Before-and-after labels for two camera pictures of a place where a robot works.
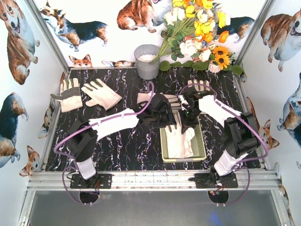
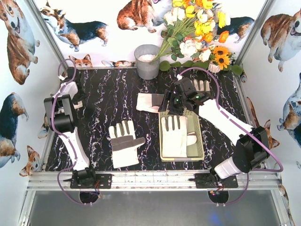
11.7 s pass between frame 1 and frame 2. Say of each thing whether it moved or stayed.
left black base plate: stayed
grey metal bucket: stayed
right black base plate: stayed
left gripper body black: moved
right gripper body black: moved
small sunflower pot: stayed
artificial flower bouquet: stayed
